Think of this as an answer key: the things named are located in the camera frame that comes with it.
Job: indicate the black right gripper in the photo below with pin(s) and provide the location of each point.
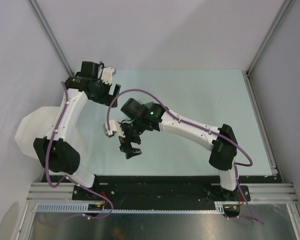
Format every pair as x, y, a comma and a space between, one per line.
126, 146

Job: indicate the white plastic bin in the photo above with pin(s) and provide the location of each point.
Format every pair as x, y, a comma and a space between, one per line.
41, 123

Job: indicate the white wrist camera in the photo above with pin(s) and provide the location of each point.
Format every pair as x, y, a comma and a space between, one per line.
113, 127
106, 74

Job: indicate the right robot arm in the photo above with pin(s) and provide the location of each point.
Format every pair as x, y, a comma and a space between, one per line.
220, 141

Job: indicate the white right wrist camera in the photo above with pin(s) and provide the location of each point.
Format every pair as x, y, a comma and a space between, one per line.
113, 127

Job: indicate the green hand brush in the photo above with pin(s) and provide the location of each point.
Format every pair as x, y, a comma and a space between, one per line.
148, 104

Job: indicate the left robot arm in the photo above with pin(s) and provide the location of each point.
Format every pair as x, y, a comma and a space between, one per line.
61, 149

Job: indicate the aluminium frame rail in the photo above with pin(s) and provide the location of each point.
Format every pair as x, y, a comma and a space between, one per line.
272, 193

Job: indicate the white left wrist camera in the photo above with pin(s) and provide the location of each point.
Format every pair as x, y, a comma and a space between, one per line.
106, 74

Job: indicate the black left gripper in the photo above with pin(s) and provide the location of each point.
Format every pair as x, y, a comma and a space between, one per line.
107, 99

